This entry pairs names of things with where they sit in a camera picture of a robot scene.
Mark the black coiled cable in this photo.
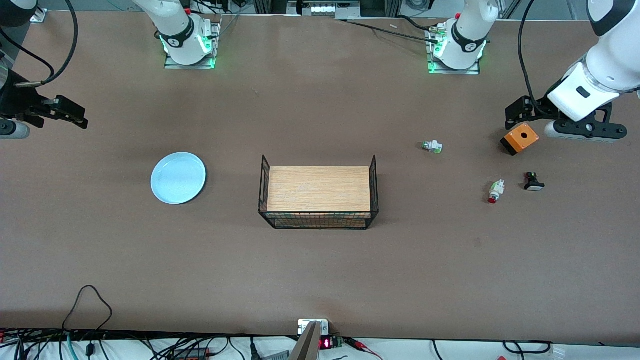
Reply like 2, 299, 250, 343
502, 340, 554, 356

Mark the long black table cable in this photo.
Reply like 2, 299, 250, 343
334, 18, 442, 44

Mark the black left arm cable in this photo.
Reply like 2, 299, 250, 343
517, 0, 553, 116

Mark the grey angled post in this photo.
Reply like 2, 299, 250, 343
288, 321, 322, 360

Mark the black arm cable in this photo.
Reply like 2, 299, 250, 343
0, 0, 80, 89
517, 0, 553, 116

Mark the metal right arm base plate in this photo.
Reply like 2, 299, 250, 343
163, 15, 222, 70

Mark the white mount box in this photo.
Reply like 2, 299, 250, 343
297, 319, 330, 336

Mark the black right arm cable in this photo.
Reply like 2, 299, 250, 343
0, 0, 80, 89

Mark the red black test lead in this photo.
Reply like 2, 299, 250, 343
344, 337, 385, 360

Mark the black looped table cable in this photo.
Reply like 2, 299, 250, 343
62, 285, 114, 332

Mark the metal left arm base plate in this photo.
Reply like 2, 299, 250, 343
425, 22, 482, 76

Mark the black wire rack wooden top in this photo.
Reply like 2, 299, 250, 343
257, 154, 380, 231

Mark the orange button box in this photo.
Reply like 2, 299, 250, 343
500, 123, 541, 156

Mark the aluminium frame with white device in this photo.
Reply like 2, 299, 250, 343
252, 0, 402, 19

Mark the light blue round plate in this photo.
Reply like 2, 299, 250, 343
150, 152, 207, 205

